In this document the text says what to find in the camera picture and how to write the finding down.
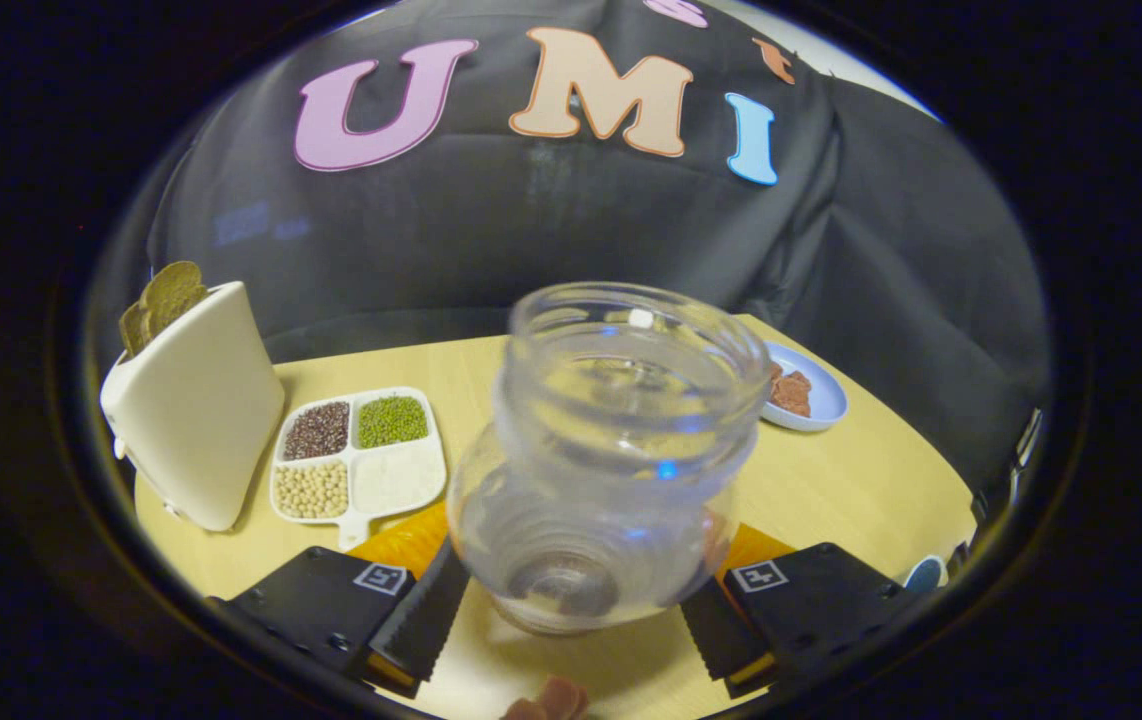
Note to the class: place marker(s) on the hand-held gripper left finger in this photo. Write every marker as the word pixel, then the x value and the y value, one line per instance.
pixel 331 600

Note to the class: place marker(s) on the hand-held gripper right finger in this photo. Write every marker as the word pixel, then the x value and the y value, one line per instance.
pixel 811 600

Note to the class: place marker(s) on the blue cup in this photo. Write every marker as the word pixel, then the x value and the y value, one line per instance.
pixel 926 575

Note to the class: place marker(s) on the clear glass bottle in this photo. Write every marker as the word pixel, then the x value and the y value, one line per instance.
pixel 621 450

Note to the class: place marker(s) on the pale soybeans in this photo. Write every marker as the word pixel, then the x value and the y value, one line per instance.
pixel 312 490

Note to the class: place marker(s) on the wooden table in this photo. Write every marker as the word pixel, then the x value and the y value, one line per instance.
pixel 831 490

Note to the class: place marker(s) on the white rice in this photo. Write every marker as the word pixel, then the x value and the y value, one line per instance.
pixel 397 477

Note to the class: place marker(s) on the white divided tray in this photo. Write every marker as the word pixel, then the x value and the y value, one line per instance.
pixel 353 462

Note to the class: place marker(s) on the dark red beans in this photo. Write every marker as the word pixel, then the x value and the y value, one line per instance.
pixel 317 430

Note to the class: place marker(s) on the green mung beans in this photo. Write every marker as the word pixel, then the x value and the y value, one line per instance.
pixel 392 421

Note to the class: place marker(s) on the light blue plate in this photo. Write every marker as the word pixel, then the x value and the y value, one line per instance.
pixel 828 395

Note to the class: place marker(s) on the brown food on plate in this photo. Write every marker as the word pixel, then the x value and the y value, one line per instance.
pixel 791 392

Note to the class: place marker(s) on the white toaster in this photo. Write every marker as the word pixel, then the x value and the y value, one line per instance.
pixel 196 420

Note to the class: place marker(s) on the reddish brown food pieces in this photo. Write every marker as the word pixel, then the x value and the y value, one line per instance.
pixel 549 702

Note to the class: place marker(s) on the brown toast slice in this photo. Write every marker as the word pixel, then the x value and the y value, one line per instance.
pixel 134 328
pixel 173 292

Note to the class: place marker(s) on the black backdrop cloth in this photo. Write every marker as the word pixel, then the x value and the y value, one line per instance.
pixel 531 240

